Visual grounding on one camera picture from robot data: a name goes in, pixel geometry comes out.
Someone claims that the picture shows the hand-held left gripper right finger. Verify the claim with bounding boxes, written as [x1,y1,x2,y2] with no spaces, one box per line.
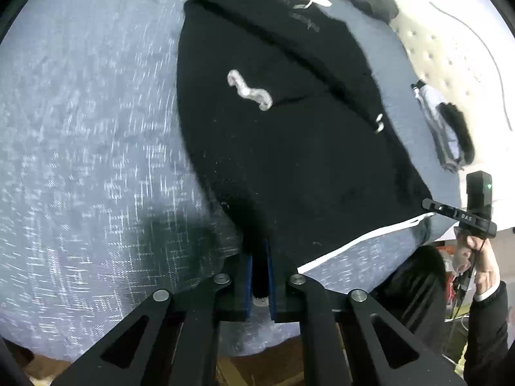
[266,241,467,386]

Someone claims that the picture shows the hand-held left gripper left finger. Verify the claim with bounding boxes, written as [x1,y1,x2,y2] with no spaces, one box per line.
[50,249,256,386]

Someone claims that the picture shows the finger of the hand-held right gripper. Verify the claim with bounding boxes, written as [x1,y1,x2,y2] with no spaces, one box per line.
[422,198,459,221]

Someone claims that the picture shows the black hoodie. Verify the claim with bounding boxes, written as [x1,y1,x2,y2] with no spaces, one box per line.
[176,0,437,308]

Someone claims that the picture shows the person's right forearm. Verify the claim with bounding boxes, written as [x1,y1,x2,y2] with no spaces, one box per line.
[463,279,513,386]

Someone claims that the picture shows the person's right hand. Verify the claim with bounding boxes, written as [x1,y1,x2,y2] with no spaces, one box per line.
[453,227,503,302]

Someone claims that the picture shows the black fuzzy garment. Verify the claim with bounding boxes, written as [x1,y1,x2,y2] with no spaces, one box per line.
[436,102,476,165]

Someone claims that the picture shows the person's leg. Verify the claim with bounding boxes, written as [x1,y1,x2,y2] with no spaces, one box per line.
[374,245,449,342]

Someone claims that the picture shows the folded grey white garment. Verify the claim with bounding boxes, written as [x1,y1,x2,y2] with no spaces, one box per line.
[410,80,461,173]

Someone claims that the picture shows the cream tufted headboard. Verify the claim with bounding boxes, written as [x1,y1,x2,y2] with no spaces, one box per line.
[390,0,515,234]

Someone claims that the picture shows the blue bedspread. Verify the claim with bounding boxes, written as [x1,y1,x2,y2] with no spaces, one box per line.
[0,0,461,363]

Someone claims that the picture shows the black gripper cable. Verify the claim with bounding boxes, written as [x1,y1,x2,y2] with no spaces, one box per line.
[451,241,483,322]

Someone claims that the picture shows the grey headboard cable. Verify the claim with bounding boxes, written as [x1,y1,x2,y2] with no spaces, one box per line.
[430,2,513,131]

